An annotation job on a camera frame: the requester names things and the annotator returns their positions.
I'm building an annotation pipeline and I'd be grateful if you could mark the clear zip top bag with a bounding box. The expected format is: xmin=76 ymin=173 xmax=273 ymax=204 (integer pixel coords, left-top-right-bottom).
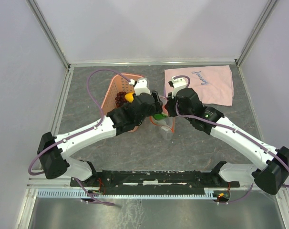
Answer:
xmin=150 ymin=96 xmax=175 ymax=141

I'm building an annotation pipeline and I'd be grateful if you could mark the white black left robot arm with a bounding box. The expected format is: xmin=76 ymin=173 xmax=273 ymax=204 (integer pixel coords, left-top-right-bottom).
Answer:
xmin=37 ymin=91 xmax=163 ymax=186

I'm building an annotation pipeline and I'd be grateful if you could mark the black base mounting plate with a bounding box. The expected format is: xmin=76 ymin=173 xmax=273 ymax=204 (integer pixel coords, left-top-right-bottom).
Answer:
xmin=70 ymin=170 xmax=231 ymax=196

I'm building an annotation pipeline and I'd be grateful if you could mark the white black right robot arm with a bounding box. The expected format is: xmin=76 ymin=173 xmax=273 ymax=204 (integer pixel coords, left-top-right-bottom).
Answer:
xmin=165 ymin=88 xmax=289 ymax=195

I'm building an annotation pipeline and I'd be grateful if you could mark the pink plastic perforated basket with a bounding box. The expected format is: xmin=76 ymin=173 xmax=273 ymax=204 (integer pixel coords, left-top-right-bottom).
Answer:
xmin=102 ymin=73 xmax=151 ymax=135

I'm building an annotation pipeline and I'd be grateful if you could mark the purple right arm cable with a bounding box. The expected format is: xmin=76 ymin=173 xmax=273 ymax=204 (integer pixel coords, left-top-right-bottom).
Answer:
xmin=170 ymin=75 xmax=289 ymax=204

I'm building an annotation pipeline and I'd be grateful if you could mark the light blue cable duct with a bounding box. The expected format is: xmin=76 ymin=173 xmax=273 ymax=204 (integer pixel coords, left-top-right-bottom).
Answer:
xmin=36 ymin=188 xmax=218 ymax=198

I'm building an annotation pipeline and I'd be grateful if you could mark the watermelon slice toy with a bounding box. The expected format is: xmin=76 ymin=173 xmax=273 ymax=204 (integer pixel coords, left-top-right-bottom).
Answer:
xmin=153 ymin=114 xmax=168 ymax=120

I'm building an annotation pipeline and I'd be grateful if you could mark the dark red grape bunch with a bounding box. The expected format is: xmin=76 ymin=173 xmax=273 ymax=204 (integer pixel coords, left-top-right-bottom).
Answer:
xmin=115 ymin=91 xmax=128 ymax=108

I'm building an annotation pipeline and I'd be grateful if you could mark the pink embroidered cloth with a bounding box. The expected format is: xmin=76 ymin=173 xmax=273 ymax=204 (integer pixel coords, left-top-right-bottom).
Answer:
xmin=164 ymin=65 xmax=234 ymax=106

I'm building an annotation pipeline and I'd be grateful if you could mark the yellow toy mango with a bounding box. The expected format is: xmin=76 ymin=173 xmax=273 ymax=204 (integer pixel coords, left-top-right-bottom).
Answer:
xmin=124 ymin=93 xmax=134 ymax=103

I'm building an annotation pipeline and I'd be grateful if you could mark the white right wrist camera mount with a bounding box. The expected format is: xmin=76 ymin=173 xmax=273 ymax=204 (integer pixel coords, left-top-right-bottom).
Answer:
xmin=168 ymin=75 xmax=191 ymax=98

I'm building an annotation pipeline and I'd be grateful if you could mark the aluminium frame rail front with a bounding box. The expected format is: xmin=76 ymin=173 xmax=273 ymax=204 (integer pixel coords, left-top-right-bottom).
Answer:
xmin=27 ymin=169 xmax=288 ymax=190

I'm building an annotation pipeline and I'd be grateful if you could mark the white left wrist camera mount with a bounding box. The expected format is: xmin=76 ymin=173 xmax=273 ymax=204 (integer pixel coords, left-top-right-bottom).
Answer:
xmin=129 ymin=78 xmax=151 ymax=96

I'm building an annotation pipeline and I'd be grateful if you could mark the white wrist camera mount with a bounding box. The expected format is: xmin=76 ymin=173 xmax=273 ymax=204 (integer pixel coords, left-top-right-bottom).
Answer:
xmin=168 ymin=75 xmax=191 ymax=98
xmin=129 ymin=78 xmax=151 ymax=96

